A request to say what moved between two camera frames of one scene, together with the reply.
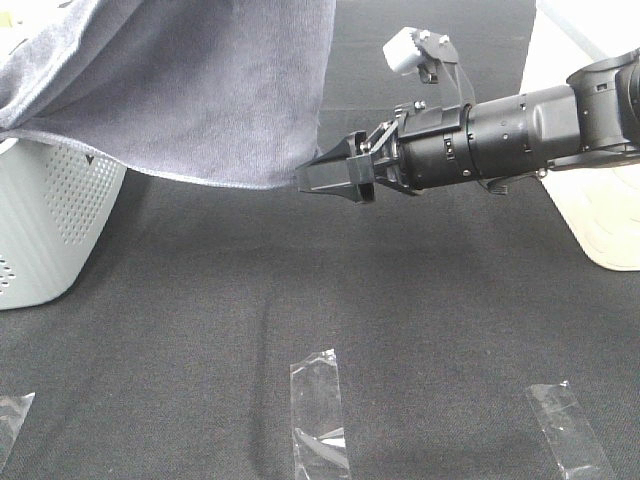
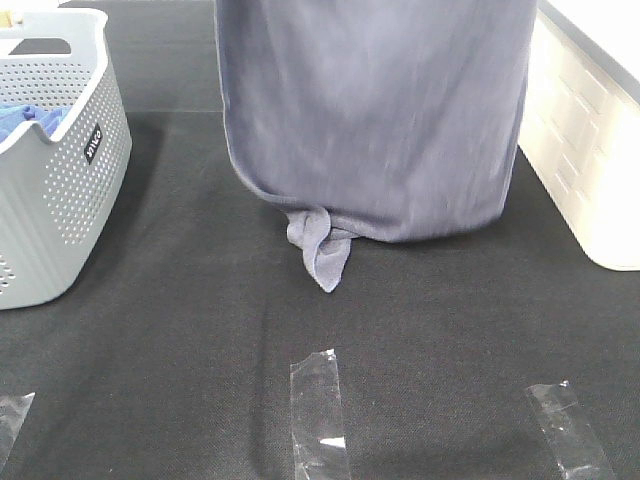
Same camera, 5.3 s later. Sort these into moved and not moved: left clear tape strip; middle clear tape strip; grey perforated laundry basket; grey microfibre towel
Moved: grey microfibre towel
Not moved: left clear tape strip; middle clear tape strip; grey perforated laundry basket
